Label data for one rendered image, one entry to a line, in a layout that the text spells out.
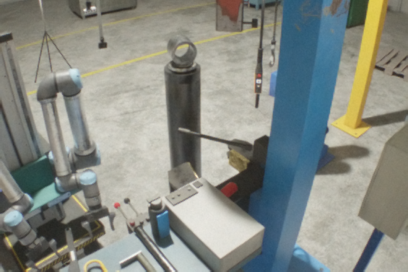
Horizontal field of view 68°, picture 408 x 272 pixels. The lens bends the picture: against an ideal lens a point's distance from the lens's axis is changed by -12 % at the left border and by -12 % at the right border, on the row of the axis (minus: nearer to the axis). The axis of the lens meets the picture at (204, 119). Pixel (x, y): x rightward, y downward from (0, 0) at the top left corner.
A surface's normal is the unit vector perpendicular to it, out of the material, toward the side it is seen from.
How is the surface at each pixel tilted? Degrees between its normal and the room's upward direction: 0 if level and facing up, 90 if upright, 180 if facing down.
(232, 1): 90
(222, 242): 0
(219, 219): 0
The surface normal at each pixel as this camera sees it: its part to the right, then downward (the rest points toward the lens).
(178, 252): 0.00, -0.85
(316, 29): -0.78, 0.33
